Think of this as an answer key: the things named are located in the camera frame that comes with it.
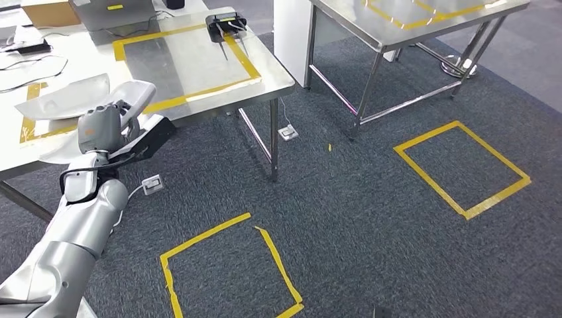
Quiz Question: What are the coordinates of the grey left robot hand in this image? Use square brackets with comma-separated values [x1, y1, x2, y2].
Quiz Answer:
[76, 99, 141, 155]

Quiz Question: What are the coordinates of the white plastic part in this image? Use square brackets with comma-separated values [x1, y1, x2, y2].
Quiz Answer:
[38, 79, 158, 166]
[14, 73, 111, 121]

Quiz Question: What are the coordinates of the stainless steel workbench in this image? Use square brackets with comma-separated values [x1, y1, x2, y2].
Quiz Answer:
[0, 0, 296, 223]

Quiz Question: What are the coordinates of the white floor power strip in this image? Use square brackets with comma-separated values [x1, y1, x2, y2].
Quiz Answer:
[141, 174, 164, 196]
[278, 124, 300, 142]

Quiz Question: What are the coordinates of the black power adapter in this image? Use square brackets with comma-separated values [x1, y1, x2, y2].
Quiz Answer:
[17, 38, 52, 56]

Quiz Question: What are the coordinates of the grey laptop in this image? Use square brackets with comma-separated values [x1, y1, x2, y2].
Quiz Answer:
[68, 0, 156, 32]

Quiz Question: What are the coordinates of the brown cardboard box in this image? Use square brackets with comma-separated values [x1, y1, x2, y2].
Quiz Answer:
[21, 0, 82, 28]

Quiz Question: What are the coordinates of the white object on bench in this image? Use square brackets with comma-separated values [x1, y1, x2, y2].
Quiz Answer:
[0, 24, 19, 47]

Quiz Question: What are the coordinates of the yellow floor tape square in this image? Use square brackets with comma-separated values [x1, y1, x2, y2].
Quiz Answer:
[394, 121, 532, 221]
[159, 213, 305, 318]

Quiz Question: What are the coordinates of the yellow tape rectangle on bench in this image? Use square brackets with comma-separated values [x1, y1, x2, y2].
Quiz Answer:
[113, 17, 262, 116]

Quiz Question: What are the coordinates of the black box with metal rods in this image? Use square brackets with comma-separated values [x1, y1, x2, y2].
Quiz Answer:
[205, 12, 250, 61]

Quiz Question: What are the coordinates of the white desk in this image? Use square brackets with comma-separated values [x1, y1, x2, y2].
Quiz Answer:
[272, 0, 352, 89]

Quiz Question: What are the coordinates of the stainless steel table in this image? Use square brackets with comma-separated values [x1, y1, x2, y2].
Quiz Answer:
[307, 0, 532, 142]

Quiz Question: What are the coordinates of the chrome stanchion base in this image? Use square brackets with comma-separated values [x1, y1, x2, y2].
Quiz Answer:
[440, 54, 479, 80]

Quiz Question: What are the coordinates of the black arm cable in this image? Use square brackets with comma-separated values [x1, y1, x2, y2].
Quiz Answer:
[59, 151, 150, 196]

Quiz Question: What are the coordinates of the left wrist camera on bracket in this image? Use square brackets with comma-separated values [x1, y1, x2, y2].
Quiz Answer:
[107, 115, 178, 166]

